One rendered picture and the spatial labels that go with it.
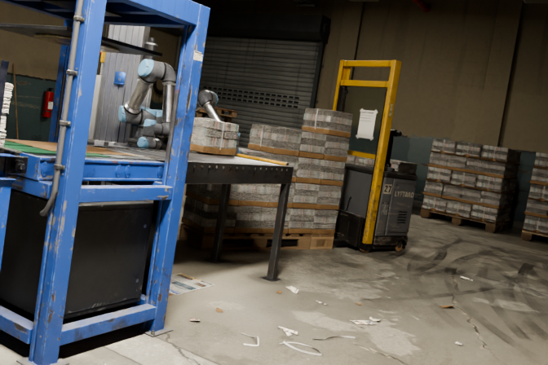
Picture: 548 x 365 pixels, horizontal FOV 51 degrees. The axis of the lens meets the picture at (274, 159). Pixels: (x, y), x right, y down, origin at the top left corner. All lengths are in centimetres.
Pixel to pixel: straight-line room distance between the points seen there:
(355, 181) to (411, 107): 559
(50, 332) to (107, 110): 224
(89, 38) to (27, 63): 896
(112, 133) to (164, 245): 175
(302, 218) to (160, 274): 256
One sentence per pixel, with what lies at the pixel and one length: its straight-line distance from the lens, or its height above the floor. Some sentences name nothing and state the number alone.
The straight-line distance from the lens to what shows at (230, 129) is 404.
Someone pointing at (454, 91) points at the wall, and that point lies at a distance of 1107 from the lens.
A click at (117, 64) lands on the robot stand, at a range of 432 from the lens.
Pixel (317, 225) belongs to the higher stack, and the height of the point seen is 23.
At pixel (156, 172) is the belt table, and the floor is 74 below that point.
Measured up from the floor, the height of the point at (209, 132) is 95.
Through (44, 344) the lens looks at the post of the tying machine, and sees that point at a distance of 243.
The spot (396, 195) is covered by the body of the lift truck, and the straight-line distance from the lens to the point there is 576.
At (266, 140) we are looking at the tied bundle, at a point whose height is 93.
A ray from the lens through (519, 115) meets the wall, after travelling 1079.
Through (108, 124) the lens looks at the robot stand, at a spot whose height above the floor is 89.
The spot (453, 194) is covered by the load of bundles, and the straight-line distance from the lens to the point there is 928.
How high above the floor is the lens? 103
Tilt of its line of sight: 3 degrees down
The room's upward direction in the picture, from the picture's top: 9 degrees clockwise
